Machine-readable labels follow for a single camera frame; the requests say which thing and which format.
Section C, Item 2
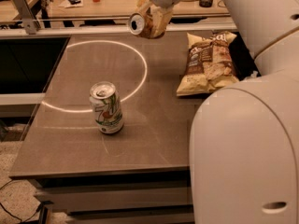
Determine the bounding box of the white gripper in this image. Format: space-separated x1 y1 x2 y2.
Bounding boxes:
135 0 180 38

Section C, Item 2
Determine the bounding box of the orange LaCroix soda can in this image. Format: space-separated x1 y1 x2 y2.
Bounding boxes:
128 12 160 39

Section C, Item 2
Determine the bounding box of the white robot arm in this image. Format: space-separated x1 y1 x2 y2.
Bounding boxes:
189 0 299 224

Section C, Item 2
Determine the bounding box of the white green 7up can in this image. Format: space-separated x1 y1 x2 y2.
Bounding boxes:
90 81 124 134

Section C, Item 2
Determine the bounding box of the yellow brown chip bag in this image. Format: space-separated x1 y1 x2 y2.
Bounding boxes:
177 31 239 96

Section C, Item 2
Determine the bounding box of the clear plastic sanitizer bottle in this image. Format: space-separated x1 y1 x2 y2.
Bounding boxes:
244 71 259 80

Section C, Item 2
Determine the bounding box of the grey table drawer base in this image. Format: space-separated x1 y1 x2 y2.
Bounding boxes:
30 169 194 224

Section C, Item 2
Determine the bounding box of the left grey metal bracket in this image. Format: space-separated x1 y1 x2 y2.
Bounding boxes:
12 0 40 35

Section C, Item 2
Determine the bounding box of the black floor cable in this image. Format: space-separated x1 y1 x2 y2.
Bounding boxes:
0 179 48 224

